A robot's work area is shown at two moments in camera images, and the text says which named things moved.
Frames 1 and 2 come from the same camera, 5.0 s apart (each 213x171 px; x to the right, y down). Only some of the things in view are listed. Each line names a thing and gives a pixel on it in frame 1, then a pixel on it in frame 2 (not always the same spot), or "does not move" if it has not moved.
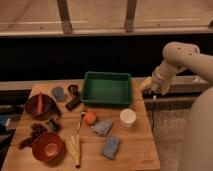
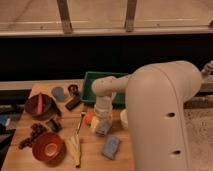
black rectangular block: x=72 y=104 does not move
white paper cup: x=128 y=116 does not move
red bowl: x=48 y=147 does not move
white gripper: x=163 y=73 → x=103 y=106
